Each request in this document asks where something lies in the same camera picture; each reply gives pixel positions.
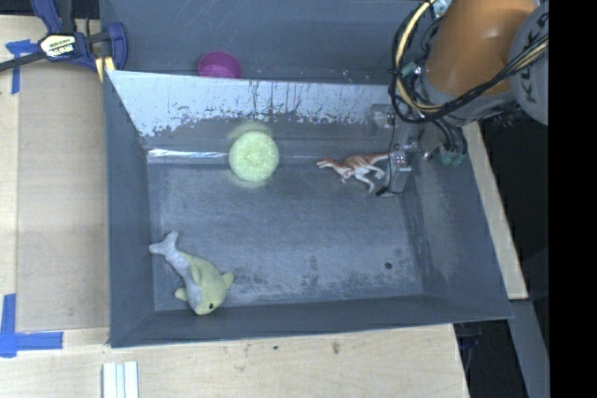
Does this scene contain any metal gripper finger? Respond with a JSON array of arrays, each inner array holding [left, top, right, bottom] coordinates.
[[389, 151, 414, 196]]

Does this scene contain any brown and white toy dinosaur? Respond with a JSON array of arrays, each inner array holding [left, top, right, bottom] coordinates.
[[315, 152, 392, 195]]

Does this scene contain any grey metal bin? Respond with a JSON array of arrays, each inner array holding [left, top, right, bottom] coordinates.
[[96, 0, 516, 349]]

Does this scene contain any yellow-green foam ball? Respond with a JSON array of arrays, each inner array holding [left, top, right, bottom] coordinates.
[[226, 121, 282, 190]]

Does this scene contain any magenta plastic cup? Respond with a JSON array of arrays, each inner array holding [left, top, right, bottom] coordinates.
[[197, 50, 243, 79]]

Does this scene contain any yellow and grey plush dolphin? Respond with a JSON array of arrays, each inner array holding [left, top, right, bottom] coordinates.
[[147, 230, 235, 317]]

